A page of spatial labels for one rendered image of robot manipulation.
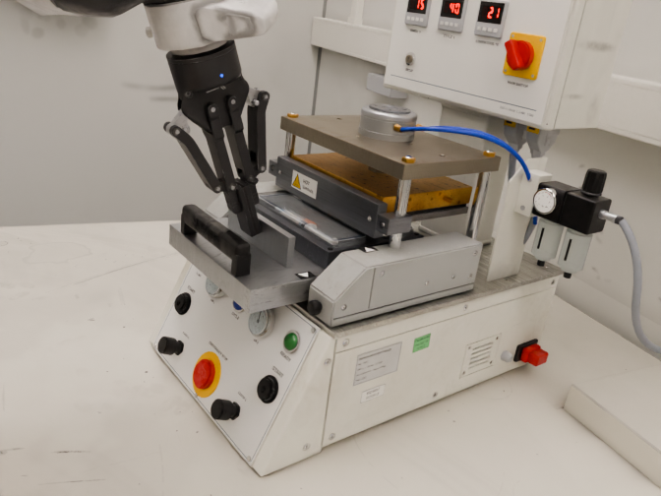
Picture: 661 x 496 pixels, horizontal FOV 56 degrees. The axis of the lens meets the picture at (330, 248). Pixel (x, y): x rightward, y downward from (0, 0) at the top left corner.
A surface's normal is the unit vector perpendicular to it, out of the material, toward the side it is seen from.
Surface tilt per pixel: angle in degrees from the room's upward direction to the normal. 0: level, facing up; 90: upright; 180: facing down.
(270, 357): 65
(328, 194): 90
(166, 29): 109
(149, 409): 0
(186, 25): 102
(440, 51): 90
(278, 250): 90
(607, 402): 0
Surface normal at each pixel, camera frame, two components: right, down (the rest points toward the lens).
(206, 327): -0.67, -0.26
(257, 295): 0.60, 0.36
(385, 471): 0.12, -0.92
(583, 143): -0.90, 0.06
